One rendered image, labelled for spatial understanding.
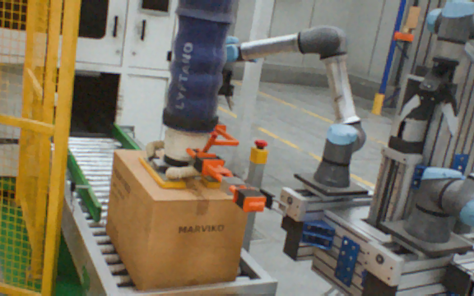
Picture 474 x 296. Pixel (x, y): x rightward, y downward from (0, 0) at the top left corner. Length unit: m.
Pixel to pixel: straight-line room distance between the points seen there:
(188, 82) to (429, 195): 0.96
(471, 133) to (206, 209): 1.02
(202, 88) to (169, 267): 0.70
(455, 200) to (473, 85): 0.49
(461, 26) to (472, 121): 0.68
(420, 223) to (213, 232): 0.77
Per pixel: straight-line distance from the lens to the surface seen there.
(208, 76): 2.13
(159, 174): 2.19
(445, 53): 1.55
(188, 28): 2.11
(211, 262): 2.21
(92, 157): 3.70
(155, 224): 2.04
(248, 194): 1.73
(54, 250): 2.77
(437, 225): 1.90
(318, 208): 2.20
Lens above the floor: 1.69
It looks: 15 degrees down
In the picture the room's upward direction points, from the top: 10 degrees clockwise
